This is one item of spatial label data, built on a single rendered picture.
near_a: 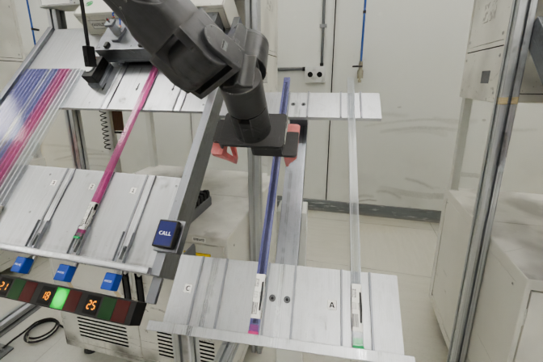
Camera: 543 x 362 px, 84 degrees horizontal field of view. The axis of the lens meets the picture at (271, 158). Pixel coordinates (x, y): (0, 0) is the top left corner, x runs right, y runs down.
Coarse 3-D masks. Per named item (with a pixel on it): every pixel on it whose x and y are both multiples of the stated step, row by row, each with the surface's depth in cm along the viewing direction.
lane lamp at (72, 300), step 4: (72, 292) 59; (76, 292) 59; (80, 292) 59; (68, 296) 59; (72, 296) 58; (76, 296) 58; (80, 296) 58; (68, 300) 58; (72, 300) 58; (76, 300) 58; (64, 304) 58; (68, 304) 58; (72, 304) 58; (76, 304) 58; (64, 308) 58; (68, 308) 57; (72, 308) 57
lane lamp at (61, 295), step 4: (60, 288) 60; (64, 288) 59; (56, 292) 59; (60, 292) 59; (64, 292) 59; (68, 292) 59; (56, 296) 59; (60, 296) 59; (64, 296) 59; (56, 300) 59; (60, 300) 59; (64, 300) 58; (52, 304) 58; (56, 304) 58; (60, 304) 58; (56, 308) 58; (60, 308) 58
